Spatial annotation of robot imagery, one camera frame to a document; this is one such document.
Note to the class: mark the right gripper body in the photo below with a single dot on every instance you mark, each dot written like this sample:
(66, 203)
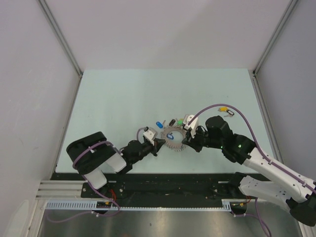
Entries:
(201, 139)

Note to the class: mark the black white tag key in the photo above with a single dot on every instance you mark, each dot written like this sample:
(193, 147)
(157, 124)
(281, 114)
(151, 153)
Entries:
(229, 113)

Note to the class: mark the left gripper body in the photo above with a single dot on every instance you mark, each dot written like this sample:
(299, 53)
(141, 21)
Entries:
(148, 147)

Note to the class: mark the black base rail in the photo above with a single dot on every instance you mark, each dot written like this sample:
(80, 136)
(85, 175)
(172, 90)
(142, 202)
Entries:
(167, 190)

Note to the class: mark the green tag key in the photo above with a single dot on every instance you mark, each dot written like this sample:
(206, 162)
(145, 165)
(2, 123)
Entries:
(180, 122)

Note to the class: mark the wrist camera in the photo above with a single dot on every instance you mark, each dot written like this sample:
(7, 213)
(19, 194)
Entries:
(150, 134)
(190, 122)

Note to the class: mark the blue tag key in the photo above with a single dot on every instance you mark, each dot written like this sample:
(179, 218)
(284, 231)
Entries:
(170, 136)
(160, 125)

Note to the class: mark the yellow tag key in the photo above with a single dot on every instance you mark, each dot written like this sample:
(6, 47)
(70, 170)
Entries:
(223, 109)

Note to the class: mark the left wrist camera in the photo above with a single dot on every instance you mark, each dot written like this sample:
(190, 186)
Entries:
(150, 134)

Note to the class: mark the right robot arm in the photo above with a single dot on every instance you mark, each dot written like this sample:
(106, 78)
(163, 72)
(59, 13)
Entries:
(284, 187)

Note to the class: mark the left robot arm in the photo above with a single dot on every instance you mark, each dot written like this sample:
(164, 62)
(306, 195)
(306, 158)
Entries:
(90, 152)

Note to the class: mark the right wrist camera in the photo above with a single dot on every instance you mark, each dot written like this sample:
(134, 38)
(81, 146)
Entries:
(190, 122)

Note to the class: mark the metal keyring holder disc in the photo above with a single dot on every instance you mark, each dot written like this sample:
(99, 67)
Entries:
(173, 135)

